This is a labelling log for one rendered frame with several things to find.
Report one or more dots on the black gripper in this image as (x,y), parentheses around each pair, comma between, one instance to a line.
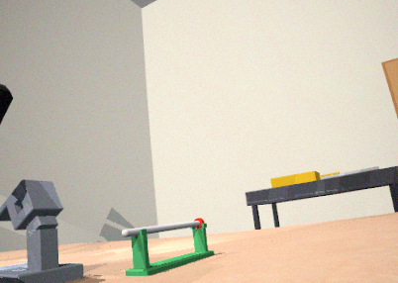
(5,100)

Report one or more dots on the grey tapered pin with dark red cap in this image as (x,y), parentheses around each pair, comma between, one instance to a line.
(157,229)

